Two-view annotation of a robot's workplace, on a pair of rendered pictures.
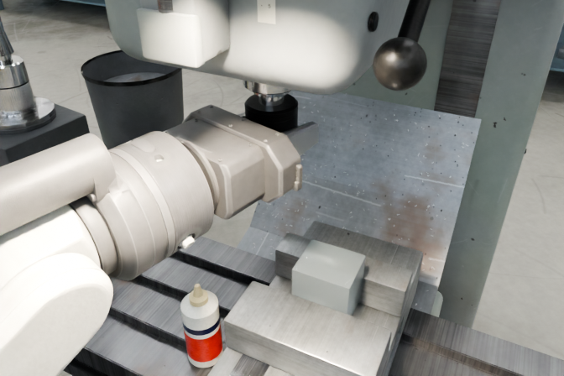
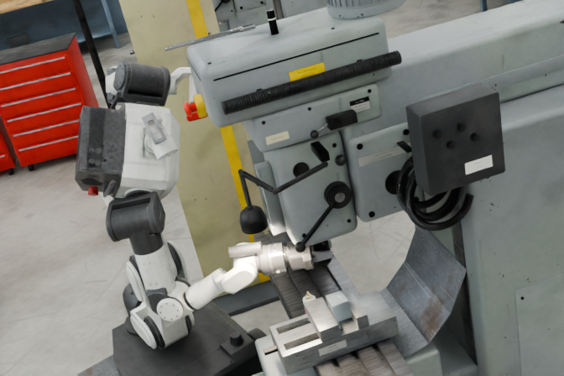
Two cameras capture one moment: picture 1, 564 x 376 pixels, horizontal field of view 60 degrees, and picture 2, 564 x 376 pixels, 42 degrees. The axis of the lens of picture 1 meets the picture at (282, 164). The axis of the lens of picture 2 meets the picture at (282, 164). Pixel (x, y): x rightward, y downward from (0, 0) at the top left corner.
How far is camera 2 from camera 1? 1.84 m
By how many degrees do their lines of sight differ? 47
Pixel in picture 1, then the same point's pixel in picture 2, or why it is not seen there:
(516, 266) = not seen: outside the picture
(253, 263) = not seen: hidden behind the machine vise
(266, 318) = (313, 307)
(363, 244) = (379, 305)
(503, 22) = (462, 227)
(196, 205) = (279, 263)
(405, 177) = (440, 287)
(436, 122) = (454, 264)
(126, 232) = (260, 263)
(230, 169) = (290, 258)
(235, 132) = not seen: hidden behind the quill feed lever
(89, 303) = (248, 274)
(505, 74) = (468, 251)
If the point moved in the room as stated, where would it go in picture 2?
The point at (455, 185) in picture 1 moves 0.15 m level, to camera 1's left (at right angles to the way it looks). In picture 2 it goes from (452, 299) to (412, 282)
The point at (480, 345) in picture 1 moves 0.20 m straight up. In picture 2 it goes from (394, 358) to (384, 301)
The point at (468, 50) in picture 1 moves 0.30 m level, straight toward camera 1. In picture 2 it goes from (456, 234) to (362, 272)
